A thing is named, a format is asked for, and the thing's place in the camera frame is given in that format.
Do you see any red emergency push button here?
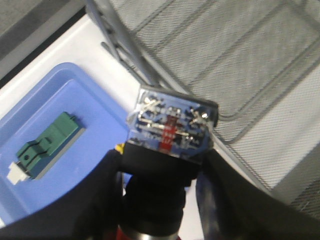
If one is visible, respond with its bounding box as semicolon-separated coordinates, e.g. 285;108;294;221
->
116;85;219;240

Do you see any blue plastic tray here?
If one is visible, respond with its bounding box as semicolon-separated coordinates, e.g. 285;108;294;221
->
0;62;128;225

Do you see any green terminal block module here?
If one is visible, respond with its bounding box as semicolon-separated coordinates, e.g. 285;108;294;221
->
6;111;85;185

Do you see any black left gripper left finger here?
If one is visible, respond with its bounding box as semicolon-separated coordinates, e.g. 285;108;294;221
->
0;149;123;240

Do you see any grey metal rack frame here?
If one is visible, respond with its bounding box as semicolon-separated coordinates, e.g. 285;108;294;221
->
85;0;171;89

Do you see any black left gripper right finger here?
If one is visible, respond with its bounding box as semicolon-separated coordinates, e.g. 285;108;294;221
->
196;149;320;240

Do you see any mesh rack tray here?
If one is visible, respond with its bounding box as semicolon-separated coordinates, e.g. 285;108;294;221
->
112;0;320;190
287;178;320;220

